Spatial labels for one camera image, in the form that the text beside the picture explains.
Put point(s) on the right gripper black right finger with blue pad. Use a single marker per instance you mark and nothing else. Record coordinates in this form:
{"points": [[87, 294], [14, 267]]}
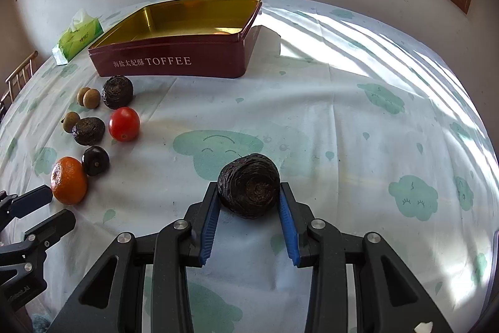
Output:
{"points": [[388, 296]]}

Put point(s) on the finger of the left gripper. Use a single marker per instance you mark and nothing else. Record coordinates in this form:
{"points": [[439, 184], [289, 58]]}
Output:
{"points": [[18, 206], [32, 250]]}

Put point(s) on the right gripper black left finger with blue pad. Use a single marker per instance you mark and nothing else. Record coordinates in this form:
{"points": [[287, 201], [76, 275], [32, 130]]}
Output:
{"points": [[109, 297]]}

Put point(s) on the orange mandarin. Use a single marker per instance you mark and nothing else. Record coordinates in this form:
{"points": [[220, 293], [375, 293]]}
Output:
{"points": [[69, 182]]}

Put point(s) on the shiny dark plum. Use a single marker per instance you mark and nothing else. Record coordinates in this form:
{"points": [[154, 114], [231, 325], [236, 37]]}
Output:
{"points": [[95, 161]]}

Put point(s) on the dark wrinkled dried fruit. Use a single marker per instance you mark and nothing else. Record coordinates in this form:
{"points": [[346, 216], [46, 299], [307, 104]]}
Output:
{"points": [[249, 186], [117, 92], [88, 131]]}

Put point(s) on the red cherry tomato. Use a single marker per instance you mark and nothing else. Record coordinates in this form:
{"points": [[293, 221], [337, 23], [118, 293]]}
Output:
{"points": [[124, 124]]}

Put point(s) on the wooden chair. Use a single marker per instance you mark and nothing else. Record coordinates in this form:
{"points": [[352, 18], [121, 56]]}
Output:
{"points": [[17, 80]]}

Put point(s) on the white cloud-print tablecloth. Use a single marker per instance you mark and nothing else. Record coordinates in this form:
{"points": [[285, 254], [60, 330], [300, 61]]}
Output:
{"points": [[370, 128]]}

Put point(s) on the green tissue pack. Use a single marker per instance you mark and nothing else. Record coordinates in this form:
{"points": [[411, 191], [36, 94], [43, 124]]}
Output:
{"points": [[82, 31]]}

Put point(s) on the red toffee tin box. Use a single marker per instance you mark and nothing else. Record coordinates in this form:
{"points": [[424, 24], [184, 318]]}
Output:
{"points": [[202, 38]]}

